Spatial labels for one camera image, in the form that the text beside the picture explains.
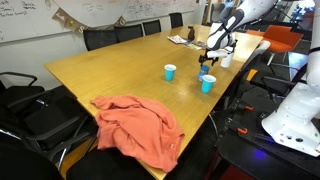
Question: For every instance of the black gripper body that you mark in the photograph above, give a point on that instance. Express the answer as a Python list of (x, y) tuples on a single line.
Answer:
[(210, 55)]

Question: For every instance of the blue jar lid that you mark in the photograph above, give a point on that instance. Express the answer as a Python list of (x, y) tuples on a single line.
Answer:
[(205, 67)]

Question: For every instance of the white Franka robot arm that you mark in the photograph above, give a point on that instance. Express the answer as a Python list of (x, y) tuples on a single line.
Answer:
[(293, 123)]

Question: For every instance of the blue plastic cup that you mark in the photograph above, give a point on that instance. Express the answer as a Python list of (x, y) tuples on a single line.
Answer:
[(208, 85), (170, 73)]

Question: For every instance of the printed magazines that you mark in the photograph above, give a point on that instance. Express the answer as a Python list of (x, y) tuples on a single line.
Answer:
[(186, 41)]

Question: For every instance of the small brown figurine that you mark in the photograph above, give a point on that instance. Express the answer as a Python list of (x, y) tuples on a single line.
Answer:
[(191, 33)]

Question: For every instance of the black mesh office chair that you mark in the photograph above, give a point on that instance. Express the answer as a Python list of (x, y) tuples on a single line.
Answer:
[(16, 91), (152, 26), (129, 32), (43, 123), (100, 38), (176, 20)]

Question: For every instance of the orange black clamp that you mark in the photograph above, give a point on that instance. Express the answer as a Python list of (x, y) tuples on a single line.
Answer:
[(242, 130), (248, 108)]

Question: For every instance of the orange armchair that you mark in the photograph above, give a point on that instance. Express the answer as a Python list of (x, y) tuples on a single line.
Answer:
[(276, 38)]

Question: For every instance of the salmon pink cloth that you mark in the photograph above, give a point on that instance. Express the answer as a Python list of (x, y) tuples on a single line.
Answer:
[(140, 130)]

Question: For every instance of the black robot stand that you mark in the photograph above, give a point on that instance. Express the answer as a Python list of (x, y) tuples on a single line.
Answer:
[(266, 156)]

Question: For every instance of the brown bunting banner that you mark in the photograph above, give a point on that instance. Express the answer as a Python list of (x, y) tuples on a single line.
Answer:
[(71, 21)]

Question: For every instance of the white wall whiteboard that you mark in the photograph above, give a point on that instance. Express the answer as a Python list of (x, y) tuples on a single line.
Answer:
[(100, 11)]

